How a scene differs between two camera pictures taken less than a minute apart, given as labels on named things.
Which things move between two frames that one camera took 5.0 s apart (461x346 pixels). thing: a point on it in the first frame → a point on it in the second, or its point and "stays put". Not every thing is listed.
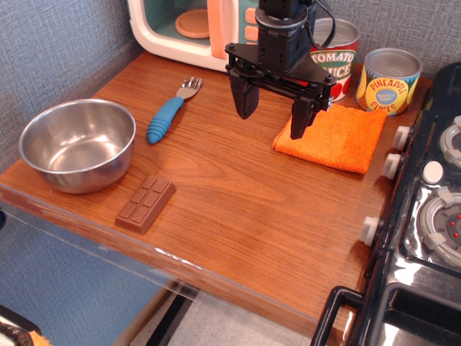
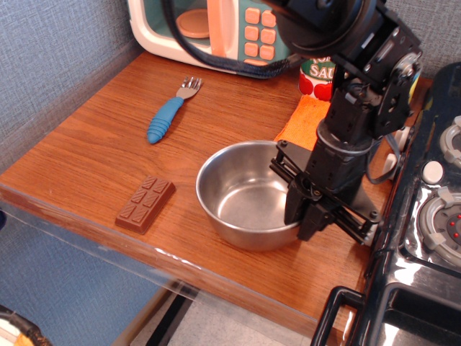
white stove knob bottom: x=369 y=230 stays put
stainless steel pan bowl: x=80 y=146 → x=243 y=200
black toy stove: x=413 y=290 stays put
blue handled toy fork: x=165 y=114 stays put
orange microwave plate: x=194 y=24 stays put
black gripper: x=281 y=60 → x=330 y=172
